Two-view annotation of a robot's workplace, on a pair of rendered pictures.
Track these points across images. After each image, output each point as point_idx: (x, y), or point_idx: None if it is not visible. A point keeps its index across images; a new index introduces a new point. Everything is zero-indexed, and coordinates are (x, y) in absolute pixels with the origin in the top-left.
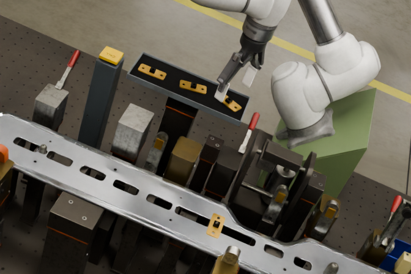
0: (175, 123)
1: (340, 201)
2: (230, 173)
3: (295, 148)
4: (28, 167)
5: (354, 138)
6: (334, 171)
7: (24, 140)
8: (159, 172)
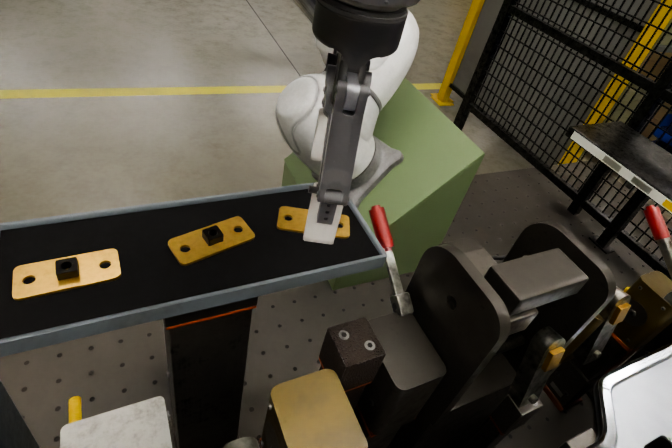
0: (211, 339)
1: None
2: (434, 384)
3: (362, 207)
4: None
5: (446, 148)
6: (441, 209)
7: None
8: (213, 421)
